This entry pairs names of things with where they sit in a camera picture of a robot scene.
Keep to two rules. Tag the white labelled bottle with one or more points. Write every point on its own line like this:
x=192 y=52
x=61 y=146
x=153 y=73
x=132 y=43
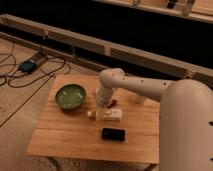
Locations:
x=106 y=114

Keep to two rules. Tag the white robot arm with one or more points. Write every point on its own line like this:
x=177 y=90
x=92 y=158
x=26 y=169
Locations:
x=185 y=117

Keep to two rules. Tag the red chili pepper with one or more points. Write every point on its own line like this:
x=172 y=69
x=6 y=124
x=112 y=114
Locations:
x=112 y=104

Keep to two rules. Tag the green bowl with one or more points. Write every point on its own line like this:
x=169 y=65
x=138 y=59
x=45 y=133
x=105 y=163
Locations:
x=70 y=96

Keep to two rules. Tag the black smartphone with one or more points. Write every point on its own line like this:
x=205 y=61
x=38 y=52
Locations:
x=113 y=134

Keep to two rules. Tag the wooden folding table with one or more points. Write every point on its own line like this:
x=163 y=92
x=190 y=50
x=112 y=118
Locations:
x=73 y=135

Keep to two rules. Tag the power strip with adapter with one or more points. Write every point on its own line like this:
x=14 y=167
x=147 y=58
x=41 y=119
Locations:
x=33 y=63

